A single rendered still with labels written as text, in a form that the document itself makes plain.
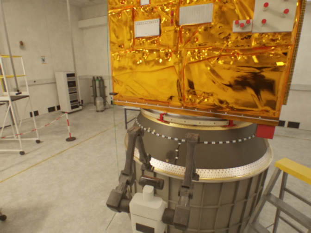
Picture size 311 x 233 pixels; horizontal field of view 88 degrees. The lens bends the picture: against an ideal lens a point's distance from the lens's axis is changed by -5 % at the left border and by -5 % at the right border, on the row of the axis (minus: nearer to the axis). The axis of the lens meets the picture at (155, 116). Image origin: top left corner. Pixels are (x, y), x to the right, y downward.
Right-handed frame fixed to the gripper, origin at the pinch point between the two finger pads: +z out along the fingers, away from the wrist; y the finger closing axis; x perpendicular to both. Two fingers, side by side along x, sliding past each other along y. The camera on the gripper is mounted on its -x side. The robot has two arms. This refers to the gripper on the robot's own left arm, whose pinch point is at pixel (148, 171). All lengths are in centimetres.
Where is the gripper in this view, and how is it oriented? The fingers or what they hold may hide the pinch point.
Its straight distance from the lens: 187.6
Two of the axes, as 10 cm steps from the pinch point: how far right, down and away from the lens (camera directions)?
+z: 1.5, 6.9, 7.1
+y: -9.5, -0.9, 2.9
